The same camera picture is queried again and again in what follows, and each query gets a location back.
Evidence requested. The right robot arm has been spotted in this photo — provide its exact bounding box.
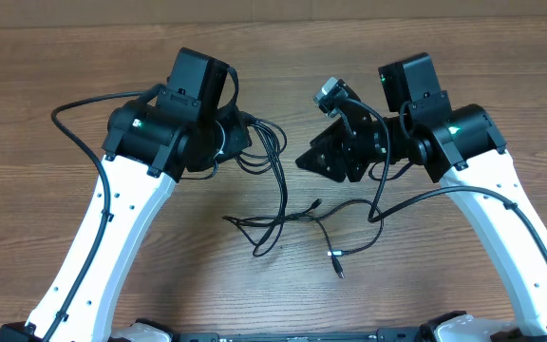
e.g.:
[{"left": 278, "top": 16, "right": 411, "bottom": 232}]
[{"left": 296, "top": 53, "right": 547, "bottom": 341}]

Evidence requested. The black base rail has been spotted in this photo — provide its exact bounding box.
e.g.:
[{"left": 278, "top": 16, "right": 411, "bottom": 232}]
[{"left": 172, "top": 327, "right": 424, "bottom": 342}]

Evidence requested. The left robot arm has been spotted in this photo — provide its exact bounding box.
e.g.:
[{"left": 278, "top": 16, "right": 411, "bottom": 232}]
[{"left": 0, "top": 48, "right": 251, "bottom": 341}]

